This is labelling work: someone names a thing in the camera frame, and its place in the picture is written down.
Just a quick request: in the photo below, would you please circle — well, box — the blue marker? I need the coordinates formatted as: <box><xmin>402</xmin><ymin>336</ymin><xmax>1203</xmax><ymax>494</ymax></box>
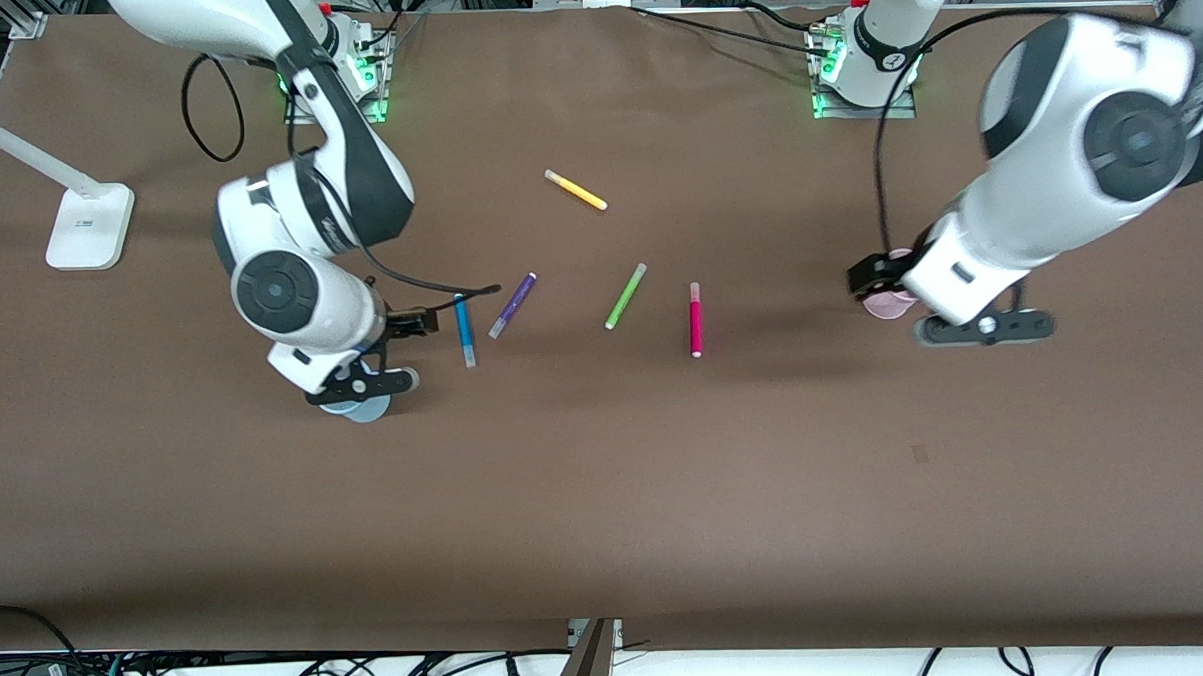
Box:
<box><xmin>453</xmin><ymin>292</ymin><xmax>478</xmax><ymax>369</ymax></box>

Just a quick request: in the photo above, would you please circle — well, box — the yellow marker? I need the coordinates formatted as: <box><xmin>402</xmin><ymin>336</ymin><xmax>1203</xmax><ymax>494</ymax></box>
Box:
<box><xmin>544</xmin><ymin>167</ymin><xmax>609</xmax><ymax>214</ymax></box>

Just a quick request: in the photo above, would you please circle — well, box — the metal table leg bracket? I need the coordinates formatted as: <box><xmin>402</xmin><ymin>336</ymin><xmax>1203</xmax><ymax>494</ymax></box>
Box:
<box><xmin>546</xmin><ymin>617</ymin><xmax>624</xmax><ymax>676</ymax></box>

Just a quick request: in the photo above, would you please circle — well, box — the light blue plastic cup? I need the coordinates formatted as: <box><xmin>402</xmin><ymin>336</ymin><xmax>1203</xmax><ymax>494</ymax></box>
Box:
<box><xmin>318</xmin><ymin>393</ymin><xmax>393</xmax><ymax>426</ymax></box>

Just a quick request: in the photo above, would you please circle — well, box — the green marker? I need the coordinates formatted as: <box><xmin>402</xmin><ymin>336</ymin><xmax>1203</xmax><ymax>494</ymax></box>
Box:
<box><xmin>602</xmin><ymin>262</ymin><xmax>651</xmax><ymax>331</ymax></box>

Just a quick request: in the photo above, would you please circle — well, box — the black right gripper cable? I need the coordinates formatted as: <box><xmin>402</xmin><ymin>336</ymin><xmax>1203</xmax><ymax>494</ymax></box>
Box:
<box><xmin>290</xmin><ymin>147</ymin><xmax>503</xmax><ymax>302</ymax></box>

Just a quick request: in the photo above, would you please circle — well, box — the purple marker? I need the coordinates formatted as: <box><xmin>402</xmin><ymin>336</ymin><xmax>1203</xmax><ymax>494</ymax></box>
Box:
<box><xmin>486</xmin><ymin>272</ymin><xmax>540</xmax><ymax>341</ymax></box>

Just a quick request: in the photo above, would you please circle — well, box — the light pink plastic cup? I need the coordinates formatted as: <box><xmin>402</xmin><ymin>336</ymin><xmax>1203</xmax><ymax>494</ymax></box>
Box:
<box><xmin>861</xmin><ymin>248</ymin><xmax>924</xmax><ymax>322</ymax></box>

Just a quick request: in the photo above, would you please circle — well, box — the black cable on table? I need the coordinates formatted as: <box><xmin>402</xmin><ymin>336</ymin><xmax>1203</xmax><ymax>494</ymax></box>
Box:
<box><xmin>630</xmin><ymin>0</ymin><xmax>833</xmax><ymax>60</ymax></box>

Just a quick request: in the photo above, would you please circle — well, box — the brown paper table cover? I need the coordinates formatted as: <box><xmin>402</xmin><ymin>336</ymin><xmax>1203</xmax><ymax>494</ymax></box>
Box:
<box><xmin>0</xmin><ymin>0</ymin><xmax>1203</xmax><ymax>676</ymax></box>

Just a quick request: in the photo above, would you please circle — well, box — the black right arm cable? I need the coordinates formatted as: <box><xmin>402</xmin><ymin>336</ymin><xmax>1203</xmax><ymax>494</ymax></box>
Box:
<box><xmin>178</xmin><ymin>50</ymin><xmax>248</xmax><ymax>165</ymax></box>

